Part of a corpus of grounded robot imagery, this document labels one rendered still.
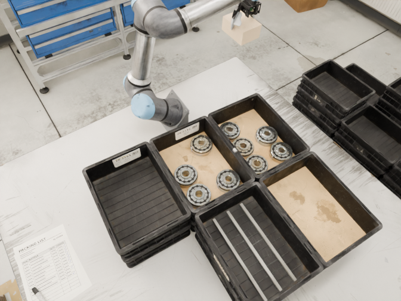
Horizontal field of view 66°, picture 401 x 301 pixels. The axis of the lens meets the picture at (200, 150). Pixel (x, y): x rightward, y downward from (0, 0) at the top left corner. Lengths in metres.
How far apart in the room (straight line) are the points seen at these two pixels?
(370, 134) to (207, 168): 1.34
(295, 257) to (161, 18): 1.03
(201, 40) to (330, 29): 1.45
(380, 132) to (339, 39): 1.62
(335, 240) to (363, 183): 0.44
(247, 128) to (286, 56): 1.91
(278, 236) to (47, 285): 0.94
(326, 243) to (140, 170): 0.83
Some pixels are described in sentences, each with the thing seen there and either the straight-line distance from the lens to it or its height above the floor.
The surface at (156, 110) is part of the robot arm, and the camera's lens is 1.49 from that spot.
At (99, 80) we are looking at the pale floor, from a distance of 3.08.
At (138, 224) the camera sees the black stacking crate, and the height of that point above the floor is 0.83.
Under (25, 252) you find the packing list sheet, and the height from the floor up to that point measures 0.70.
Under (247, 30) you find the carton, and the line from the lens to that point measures 1.61.
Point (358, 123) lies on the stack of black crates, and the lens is 2.42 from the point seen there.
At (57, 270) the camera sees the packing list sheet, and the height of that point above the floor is 0.70.
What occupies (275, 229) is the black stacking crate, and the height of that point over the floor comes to 0.83.
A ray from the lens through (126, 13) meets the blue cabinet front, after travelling 3.04.
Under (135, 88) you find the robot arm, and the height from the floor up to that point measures 0.96.
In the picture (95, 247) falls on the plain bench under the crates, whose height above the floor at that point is 0.70.
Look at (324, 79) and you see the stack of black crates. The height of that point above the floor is 0.49.
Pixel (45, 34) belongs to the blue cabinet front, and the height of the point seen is 0.49.
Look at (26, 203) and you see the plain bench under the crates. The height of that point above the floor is 0.70.
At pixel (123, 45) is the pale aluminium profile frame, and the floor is 0.15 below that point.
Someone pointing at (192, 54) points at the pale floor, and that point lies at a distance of 3.26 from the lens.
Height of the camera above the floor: 2.02
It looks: 56 degrees down
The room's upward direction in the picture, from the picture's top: 3 degrees clockwise
